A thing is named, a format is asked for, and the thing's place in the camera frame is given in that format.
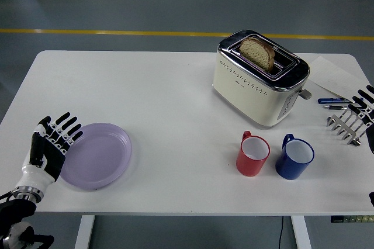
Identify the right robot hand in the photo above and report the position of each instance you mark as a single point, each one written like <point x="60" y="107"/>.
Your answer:
<point x="371" y="138"/>

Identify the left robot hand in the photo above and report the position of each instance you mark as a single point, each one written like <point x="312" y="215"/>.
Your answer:
<point x="46" y="155"/>

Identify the purple plastic plate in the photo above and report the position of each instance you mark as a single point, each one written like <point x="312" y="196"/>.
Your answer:
<point x="99" y="155"/>

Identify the brown bread slice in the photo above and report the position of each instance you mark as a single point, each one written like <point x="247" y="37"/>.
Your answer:
<point x="255" y="51"/>

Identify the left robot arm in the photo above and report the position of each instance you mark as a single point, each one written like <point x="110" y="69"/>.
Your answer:
<point x="14" y="211"/>

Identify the silver metal toast rack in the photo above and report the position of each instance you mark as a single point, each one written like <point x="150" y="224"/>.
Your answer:
<point x="334" y="121"/>

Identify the black pen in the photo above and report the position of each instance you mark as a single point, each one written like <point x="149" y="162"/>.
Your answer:
<point x="336" y="107"/>

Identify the blue pen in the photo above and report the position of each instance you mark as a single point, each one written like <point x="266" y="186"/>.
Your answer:
<point x="330" y="100"/>

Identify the white paper sheet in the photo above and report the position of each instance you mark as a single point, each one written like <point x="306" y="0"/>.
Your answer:
<point x="333" y="76"/>

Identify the table height control panel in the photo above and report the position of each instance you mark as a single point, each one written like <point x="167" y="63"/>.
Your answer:
<point x="350" y="219"/>

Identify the blue enamel mug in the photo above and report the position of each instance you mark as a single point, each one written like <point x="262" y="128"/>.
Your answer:
<point x="287" y="170"/>

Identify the red enamel mug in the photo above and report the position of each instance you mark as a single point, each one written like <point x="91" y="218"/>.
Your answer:
<point x="248" y="167"/>

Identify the cream and chrome toaster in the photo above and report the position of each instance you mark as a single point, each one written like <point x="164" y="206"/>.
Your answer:
<point x="245" y="91"/>

